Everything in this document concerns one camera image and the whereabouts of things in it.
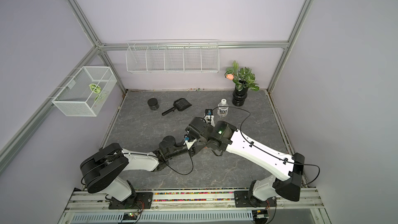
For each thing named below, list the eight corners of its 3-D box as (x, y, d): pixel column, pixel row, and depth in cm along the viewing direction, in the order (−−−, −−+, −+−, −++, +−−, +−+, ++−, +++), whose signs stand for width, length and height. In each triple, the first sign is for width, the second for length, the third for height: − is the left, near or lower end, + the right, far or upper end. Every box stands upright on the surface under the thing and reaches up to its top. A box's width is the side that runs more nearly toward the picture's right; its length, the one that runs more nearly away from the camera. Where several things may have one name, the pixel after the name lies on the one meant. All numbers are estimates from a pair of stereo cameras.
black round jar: (148, 110, 112) (145, 106, 108) (150, 102, 117) (148, 97, 113) (157, 110, 112) (156, 106, 108) (160, 102, 117) (158, 97, 113)
